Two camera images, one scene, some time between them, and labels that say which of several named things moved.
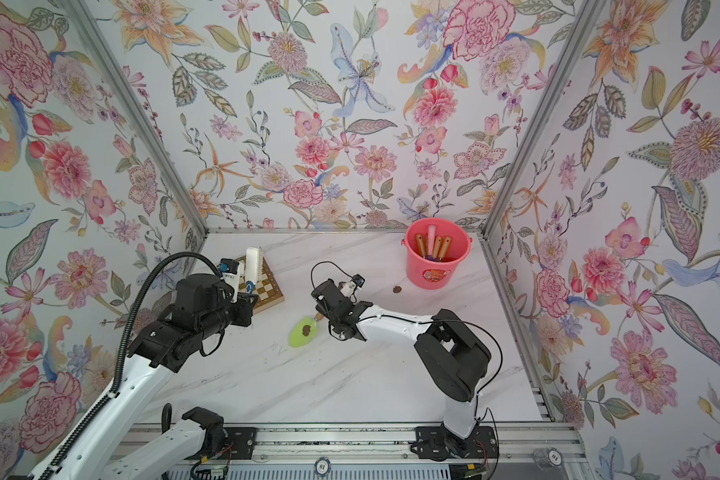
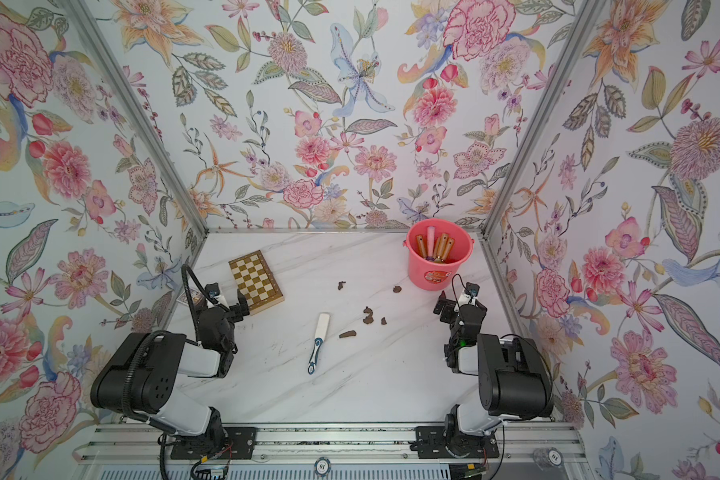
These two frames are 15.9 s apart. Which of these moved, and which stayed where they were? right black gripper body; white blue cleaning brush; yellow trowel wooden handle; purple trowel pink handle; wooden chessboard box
Moved: right black gripper body; white blue cleaning brush
Stayed: yellow trowel wooden handle; purple trowel pink handle; wooden chessboard box
